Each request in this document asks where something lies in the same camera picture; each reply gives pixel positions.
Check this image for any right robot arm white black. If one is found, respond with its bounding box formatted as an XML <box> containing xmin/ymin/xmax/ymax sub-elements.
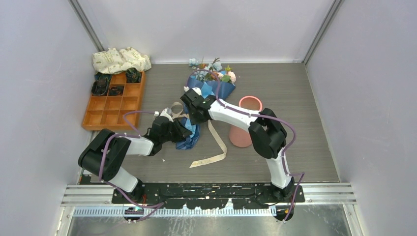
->
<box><xmin>181</xmin><ymin>87</ymin><xmax>295</xmax><ymax>202</ymax></box>

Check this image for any dark rolled sock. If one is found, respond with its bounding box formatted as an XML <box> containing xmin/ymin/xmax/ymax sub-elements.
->
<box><xmin>108</xmin><ymin>85</ymin><xmax>124</xmax><ymax>96</ymax></box>
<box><xmin>91</xmin><ymin>79</ymin><xmax>109</xmax><ymax>96</ymax></box>
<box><xmin>125</xmin><ymin>67</ymin><xmax>142</xmax><ymax>83</ymax></box>

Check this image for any dark rolled sock top right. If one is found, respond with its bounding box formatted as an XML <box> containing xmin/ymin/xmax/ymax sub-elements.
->
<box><xmin>125</xmin><ymin>67</ymin><xmax>142</xmax><ymax>83</ymax></box>

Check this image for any pink cylindrical vase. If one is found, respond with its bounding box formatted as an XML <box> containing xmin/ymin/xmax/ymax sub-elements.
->
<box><xmin>229</xmin><ymin>95</ymin><xmax>263</xmax><ymax>148</ymax></box>

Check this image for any aluminium rail frame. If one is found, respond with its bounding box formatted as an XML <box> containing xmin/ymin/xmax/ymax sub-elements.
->
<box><xmin>61</xmin><ymin>130</ymin><xmax>357</xmax><ymax>236</ymax></box>

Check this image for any beige ribbon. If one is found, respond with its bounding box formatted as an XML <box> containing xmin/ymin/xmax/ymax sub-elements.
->
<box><xmin>168</xmin><ymin>102</ymin><xmax>228</xmax><ymax>168</ymax></box>

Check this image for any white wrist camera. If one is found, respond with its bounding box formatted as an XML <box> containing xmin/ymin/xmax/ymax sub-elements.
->
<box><xmin>154</xmin><ymin>108</ymin><xmax>174</xmax><ymax>122</ymax></box>
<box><xmin>183</xmin><ymin>86</ymin><xmax>202</xmax><ymax>96</ymax></box>

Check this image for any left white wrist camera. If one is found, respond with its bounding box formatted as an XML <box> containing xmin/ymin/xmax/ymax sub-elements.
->
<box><xmin>154</xmin><ymin>108</ymin><xmax>174</xmax><ymax>122</ymax></box>

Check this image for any dark rolled sock left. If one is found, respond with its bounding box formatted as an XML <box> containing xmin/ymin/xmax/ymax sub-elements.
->
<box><xmin>91</xmin><ymin>79</ymin><xmax>109</xmax><ymax>96</ymax></box>

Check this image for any dark rolled sock middle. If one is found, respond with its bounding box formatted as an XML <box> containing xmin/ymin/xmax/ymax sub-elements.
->
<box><xmin>108</xmin><ymin>85</ymin><xmax>124</xmax><ymax>96</ymax></box>

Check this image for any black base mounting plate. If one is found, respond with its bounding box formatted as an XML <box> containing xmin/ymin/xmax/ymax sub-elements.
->
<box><xmin>112</xmin><ymin>182</ymin><xmax>305</xmax><ymax>211</ymax></box>

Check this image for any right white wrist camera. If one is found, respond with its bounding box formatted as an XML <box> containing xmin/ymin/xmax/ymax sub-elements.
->
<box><xmin>183</xmin><ymin>86</ymin><xmax>202</xmax><ymax>96</ymax></box>

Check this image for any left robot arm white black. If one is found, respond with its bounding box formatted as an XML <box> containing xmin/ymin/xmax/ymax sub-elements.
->
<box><xmin>78</xmin><ymin>116</ymin><xmax>192</xmax><ymax>203</ymax></box>

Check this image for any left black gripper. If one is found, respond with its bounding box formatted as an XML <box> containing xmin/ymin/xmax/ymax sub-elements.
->
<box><xmin>160</xmin><ymin>118</ymin><xmax>191</xmax><ymax>143</ymax></box>

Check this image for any flower bouquet blue paper wrap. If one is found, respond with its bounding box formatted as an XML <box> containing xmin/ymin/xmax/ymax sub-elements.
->
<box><xmin>176</xmin><ymin>58</ymin><xmax>237</xmax><ymax>151</ymax></box>

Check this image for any orange compartment tray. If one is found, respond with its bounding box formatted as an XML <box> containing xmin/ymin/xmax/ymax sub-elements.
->
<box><xmin>81</xmin><ymin>71</ymin><xmax>146</xmax><ymax>131</ymax></box>

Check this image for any cream patterned cloth bag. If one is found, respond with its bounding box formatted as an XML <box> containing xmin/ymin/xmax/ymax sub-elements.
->
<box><xmin>92</xmin><ymin>47</ymin><xmax>152</xmax><ymax>74</ymax></box>

